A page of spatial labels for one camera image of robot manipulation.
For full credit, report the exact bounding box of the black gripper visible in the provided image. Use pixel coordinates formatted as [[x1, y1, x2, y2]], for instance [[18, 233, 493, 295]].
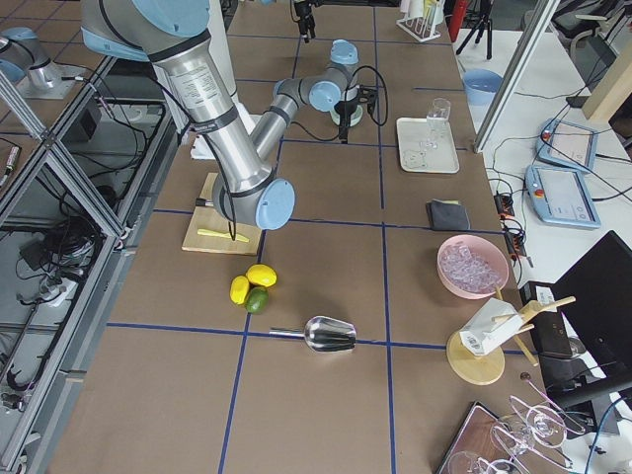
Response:
[[293, 0, 315, 42], [335, 98, 356, 143]]

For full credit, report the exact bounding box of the green bowl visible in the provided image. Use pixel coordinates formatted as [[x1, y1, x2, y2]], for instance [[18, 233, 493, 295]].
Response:
[[330, 106, 363, 127]]

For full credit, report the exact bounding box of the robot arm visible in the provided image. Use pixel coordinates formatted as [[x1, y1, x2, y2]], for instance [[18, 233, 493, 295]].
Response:
[[81, 1, 358, 230]]

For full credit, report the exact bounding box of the blue bowl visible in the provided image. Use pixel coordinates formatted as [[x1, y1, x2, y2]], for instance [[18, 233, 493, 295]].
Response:
[[462, 69, 503, 106]]

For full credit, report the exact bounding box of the pink bowl with ice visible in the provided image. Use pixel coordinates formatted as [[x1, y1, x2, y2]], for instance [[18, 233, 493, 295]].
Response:
[[436, 234, 510, 299]]

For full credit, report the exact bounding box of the cream bear tray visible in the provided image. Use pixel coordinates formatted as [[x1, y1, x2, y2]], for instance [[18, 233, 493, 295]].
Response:
[[396, 118, 459, 174]]

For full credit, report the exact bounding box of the clear glass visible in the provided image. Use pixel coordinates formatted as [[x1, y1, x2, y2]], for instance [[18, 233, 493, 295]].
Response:
[[421, 98, 451, 152]]

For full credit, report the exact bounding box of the red cylinder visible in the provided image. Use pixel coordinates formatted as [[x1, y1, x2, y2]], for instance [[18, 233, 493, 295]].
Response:
[[448, 0, 468, 42]]

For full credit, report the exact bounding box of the yellow lemon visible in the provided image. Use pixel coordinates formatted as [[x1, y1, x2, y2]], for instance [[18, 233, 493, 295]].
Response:
[[229, 276, 250, 305], [246, 264, 277, 287]]

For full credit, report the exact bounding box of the wooden cutting board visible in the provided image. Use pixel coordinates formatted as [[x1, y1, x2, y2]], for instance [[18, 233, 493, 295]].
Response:
[[181, 171, 264, 257]]

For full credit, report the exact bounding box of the yellow plastic knife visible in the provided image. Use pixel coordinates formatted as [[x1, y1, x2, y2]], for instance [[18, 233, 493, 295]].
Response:
[[197, 228, 250, 243]]

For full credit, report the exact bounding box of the green avocado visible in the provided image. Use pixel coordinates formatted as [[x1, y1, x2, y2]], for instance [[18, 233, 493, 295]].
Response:
[[244, 286, 269, 314]]

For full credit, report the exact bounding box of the far blue teach pendant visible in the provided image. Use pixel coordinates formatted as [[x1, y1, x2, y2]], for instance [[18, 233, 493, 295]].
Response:
[[536, 118, 598, 173]]

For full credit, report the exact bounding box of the blue teach pendant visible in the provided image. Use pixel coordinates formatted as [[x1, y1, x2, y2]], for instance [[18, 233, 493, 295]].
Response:
[[536, 118, 598, 173], [524, 165, 601, 229]]

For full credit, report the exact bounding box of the near blue teach pendant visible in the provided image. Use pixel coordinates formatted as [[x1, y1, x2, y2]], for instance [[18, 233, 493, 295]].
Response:
[[524, 165, 601, 229]]

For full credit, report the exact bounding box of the black monitor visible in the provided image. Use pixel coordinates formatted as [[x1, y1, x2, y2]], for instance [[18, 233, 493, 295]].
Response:
[[517, 229, 632, 411]]

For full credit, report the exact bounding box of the wine glass rack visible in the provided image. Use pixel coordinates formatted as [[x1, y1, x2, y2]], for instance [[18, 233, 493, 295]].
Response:
[[435, 372, 587, 473]]

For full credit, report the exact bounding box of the white wire cup rack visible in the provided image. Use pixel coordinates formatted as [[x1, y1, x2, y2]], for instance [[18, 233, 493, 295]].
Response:
[[396, 0, 444, 42]]

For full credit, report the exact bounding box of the aluminium frame post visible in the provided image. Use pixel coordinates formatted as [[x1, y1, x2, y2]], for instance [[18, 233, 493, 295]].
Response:
[[473, 0, 560, 153]]

